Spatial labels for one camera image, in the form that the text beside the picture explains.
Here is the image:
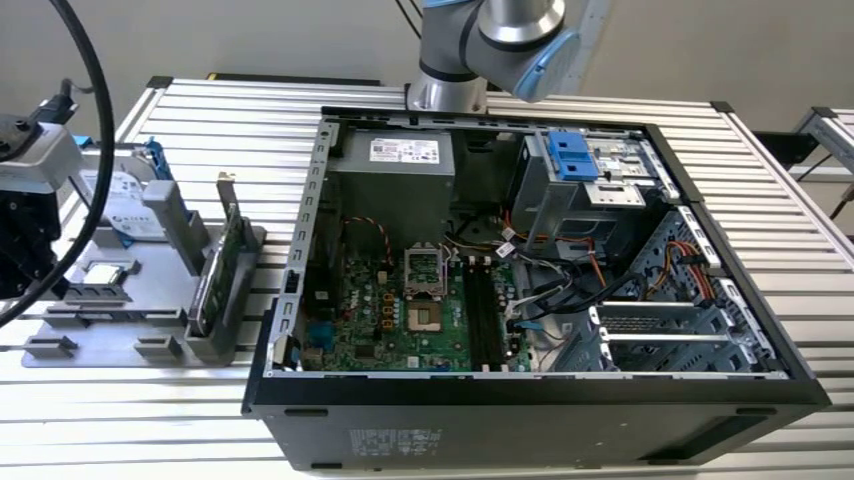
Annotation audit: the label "silver CPU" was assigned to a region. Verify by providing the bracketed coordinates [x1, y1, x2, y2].
[83, 263, 129, 286]

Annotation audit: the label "power supply wire bundle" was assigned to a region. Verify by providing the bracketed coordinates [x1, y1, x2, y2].
[444, 209, 609, 316]

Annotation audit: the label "CPU socket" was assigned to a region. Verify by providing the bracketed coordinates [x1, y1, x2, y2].
[406, 297, 448, 335]

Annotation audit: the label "grey parts rack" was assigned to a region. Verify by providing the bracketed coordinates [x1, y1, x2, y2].
[19, 179, 269, 371]

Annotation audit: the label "green motherboard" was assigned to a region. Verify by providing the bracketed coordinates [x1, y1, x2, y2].
[299, 239, 536, 374]

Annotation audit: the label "hard disk in blue carrier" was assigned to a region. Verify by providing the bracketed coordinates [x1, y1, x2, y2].
[70, 135, 177, 247]

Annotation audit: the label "orange drive power wires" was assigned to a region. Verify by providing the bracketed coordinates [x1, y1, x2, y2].
[640, 239, 726, 309]

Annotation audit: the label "black PC case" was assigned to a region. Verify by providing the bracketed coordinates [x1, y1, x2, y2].
[241, 105, 834, 474]

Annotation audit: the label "black case fan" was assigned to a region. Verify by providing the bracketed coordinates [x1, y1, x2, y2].
[310, 197, 346, 306]

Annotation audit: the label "metal CPU socket cover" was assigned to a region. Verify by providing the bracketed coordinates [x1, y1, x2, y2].
[403, 241, 448, 297]

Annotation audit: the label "grey power supply unit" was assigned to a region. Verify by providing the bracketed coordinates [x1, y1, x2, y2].
[330, 127, 460, 251]

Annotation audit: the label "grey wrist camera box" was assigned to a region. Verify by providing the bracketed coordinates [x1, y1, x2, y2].
[0, 113, 86, 194]

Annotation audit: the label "thin black cable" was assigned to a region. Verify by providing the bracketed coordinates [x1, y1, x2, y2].
[397, 0, 426, 39]

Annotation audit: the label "black table connector block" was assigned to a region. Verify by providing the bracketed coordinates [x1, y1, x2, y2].
[753, 129, 820, 166]

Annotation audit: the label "RAM slot with white clips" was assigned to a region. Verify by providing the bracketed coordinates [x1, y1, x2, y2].
[481, 257, 501, 372]
[465, 257, 485, 372]

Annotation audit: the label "metal disk bay cage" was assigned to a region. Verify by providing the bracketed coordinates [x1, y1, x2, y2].
[586, 299, 769, 374]

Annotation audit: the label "twisted multicolour fan wire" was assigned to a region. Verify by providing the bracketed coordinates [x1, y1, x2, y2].
[342, 216, 394, 267]

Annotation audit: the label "blue plastic drive latch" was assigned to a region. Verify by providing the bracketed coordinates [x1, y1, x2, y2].
[546, 132, 596, 182]

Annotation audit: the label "green and black graphics card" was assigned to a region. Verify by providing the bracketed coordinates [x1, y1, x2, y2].
[186, 173, 246, 341]

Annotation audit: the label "small aluminium slat table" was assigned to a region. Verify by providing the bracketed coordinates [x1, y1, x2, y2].
[790, 105, 854, 184]

